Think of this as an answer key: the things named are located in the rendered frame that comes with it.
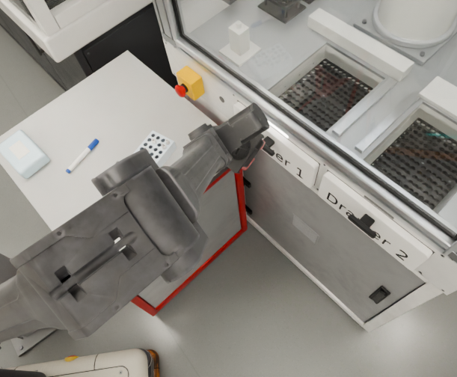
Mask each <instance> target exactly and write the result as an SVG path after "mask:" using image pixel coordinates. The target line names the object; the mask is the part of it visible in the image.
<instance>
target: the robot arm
mask: <svg viewBox="0 0 457 377"><path fill-rule="evenodd" d="M267 129H269V122H268V120H267V118H266V116H265V114H264V113H263V111H262V110H261V108H260V107H259V106H258V105H257V104H256V103H254V102H253V103H252V104H250V105H249V106H248V107H246V108H244V109H243V110H241V111H240V112H239V113H237V114H235V115H234V116H232V117H231V118H230V119H229V120H228V121H225V122H224V123H222V124H221V125H220V126H212V125H211V124H209V125H206V123H204V124H203V125H201V126H199V127H198V128H196V129H195V130H194V131H192V132H190V133H189V134H188V136H189V139H190V141H191V142H189V143H188V144H187V145H185V146H184V147H183V149H184V150H183V156H182V157H181V158H179V159H178V160H177V161H175V163H173V164H172V165H171V166H170V167H169V166H161V167H159V166H158V165H157V164H156V162H155V161H154V159H153V158H152V156H151V155H150V154H149V152H148V151H147V149H146V148H144V149H142V150H139V151H138V152H136V153H133V154H132V155H130V156H127V157H126V158H124V159H122V160H120V161H117V162H116V164H114V165H112V166H111V167H110V168H108V169H107V170H105V171H103V172H102V173H101V174H100V175H98V176H97V177H95V178H93V179H91V182H92V183H93V184H94V185H95V187H96V189H97V190H98V191H99V193H100V194H101V195H102V196H104V197H102V198H101V199H99V200H98V201H97V202H95V203H93V204H92V205H90V206H89V207H88V208H86V209H84V210H83V211H81V212H80V213H79V214H77V215H75V216H74V217H72V218H71V219H70V220H68V221H66V222H65V223H63V224H62V225H61V226H59V227H58V228H56V229H55V230H53V231H52V232H51V233H49V234H47V235H46V236H44V237H43V238H42V239H40V240H38V241H37V242H35V243H34V244H33V245H31V246H29V247H28V248H26V249H25V250H24V251H22V252H20V253H19V254H17V255H16V256H15V257H13V258H12V259H10V262H11V263H12V264H13V266H14V267H15V268H16V269H18V270H17V273H16V275H15V276H13V277H12V278H10V279H9V280H7V281H5V282H4V283H2V284H0V344H1V343H2V342H4V341H6V340H10V339H13V338H15V337H18V336H21V335H23V334H27V333H30V332H32V331H36V330H38V329H42V328H56V329H60V330H68V331H69V332H68V334H69V335H70V336H71V337H72V338H73V340H80V339H83V338H86V337H89V336H90V335H92V334H93V333H94V332H95V331H97V330H98V329H99V328H100V327H101V326H102V325H104V324H105V323H106V322H107V321H108V320H110V318H111V317H113V316H114V315H115V314H116V313H117V312H118V311H120V310H121V309H122V308H123V307H124V306H126V305H127V304H128V303H129V302H130V301H131V300H132V299H133V298H134V297H135V296H137V295H138V294H139V293H140V292H142V291H143V290H144V289H145V288H146V287H147V286H149V285H150V284H151V283H152V282H154V280H155V279H156V278H157V277H159V276H160V275H161V276H162V278H163V279H164V281H165V282H166V283H171V282H174V281H176V280H178V279H180V278H181V277H182V276H184V275H186V274H187V273H188V272H190V271H191V270H192V269H194V267H195V266H196V265H197V264H198V263H199V262H200V260H201V259H202V256H203V253H204V251H205V248H206V245H207V243H208V241H209V238H208V236H207V235H206V234H205V233H204V231H203V229H202V228H201V226H200V225H199V224H198V222H197V219H198V217H199V215H200V199H201V197H202V195H203V193H204V192H205V191H206V188H207V187H208V185H209V184H210V182H211V180H212V178H213V177H214V176H215V174H216V173H218V172H219V171H221V170H223V169H224V168H226V167H228V168H229V169H230V170H231V171H233V172H234V173H236V174H239V173H240V172H239V171H240V170H241V169H242V170H244V171H246V170H247V169H248V168H249V166H250V165H251V163H252V162H253V161H254V160H255V158H254V157H255V155H256V154H257V153H258V151H259V150H261V149H263V146H264V144H265V142H264V140H263V139H262V138H264V135H263V134H262V132H265V131H266V130H267ZM109 192H110V193H109ZM117 238H120V240H119V241H118V242H116V243H115V242H114V241H115V240H116V239H117ZM124 246H126V247H125V248H123V247H124ZM121 248H123V249H122V250H121V251H120V249H121ZM0 349H1V346H0Z"/></svg>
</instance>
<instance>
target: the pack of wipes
mask: <svg viewBox="0 0 457 377"><path fill-rule="evenodd" d="M0 154H2V155H3V157H5V158H6V160H7V161H8V162H9V163H10V164H11V165H12V166H13V168H14V169H15V170H16V171H17V172H18V173H19V174H20V175H21V176H22V177H23V178H25V179H28V178H29V177H30V176H32V175H33V174H34V173H36V172H37V171H38V170H40V169H41V168H42V167H43V166H44V165H46V164H47V163H48V162H49V161H50V159H49V157H48V156H47V155H46V154H45V153H44V152H43V151H42V150H41V149H40V148H39V147H38V146H37V145H36V144H35V143H34V142H33V141H32V140H31V139H30V138H29V136H27V135H26V134H25V133H24V132H23V131H22V130H21V129H20V130H18V131H17V132H15V133H13V134H12V135H11V136H10V137H9V138H7V139H5V140H4V141H3V142H1V143H0Z"/></svg>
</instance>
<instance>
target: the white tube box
mask: <svg viewBox="0 0 457 377"><path fill-rule="evenodd" d="M152 139H155V140H156V144H153V143H152ZM166 139H168V140H169V141H170V144H169V145H167V144H166V143H165V140H166ZM162 144H165V145H166V149H165V150H163V149H162ZM144 148H147V149H148V150H149V154H150V155H151V156H152V158H154V160H155V162H156V164H157V165H158V166H159V167H161V166H163V164H164V163H166V161H167V160H168V158H169V157H170V156H171V154H172V153H173V152H174V151H175V149H176V148H177V147H176V145H175V142H174V141H172V140H171V139H169V138H167V137H165V136H163V135H161V134H159V133H157V132H155V131H152V132H151V133H150V134H149V135H148V136H147V137H146V138H145V140H144V141H143V142H142V143H141V145H140V146H139V147H138V148H137V150H136V151H135V152H134V153H136V152H138V151H139V150H142V149H144Z"/></svg>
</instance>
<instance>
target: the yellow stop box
mask: <svg viewBox="0 0 457 377"><path fill-rule="evenodd" d="M176 75H177V80H178V82H179V85H180V86H183V87H184V88H185V93H186V94H187V95H188V96H189V97H191V98H192V99H193V100H196V99H198V98H199V97H200V96H202V95H203V94H204V93H205V92H204V87H203V80H202V77H201V76H199V75H198V74H197V73H196V72H195V71H193V70H192V69H191V68H190V67H188V66H185V67H183V68H182V69H181V70H180V71H178V72H177V73H176Z"/></svg>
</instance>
